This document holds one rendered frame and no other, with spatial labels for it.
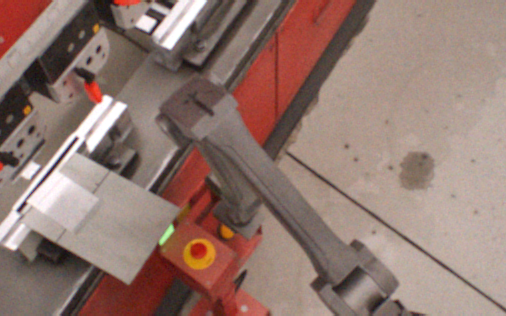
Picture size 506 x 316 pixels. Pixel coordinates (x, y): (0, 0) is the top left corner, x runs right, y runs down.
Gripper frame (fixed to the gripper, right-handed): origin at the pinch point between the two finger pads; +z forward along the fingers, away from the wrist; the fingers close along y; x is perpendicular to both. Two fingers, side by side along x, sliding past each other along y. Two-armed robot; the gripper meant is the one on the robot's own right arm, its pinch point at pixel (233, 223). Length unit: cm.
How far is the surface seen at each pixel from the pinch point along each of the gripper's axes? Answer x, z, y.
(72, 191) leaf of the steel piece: 19.4, -13.3, 29.4
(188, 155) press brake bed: -8.2, 6.5, 19.2
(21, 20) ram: 10, -54, 44
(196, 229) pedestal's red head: 5.6, 3.7, 6.0
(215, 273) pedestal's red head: 11.3, 1.1, -3.8
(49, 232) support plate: 28.5, -13.7, 27.0
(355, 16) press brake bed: -121, 82, 16
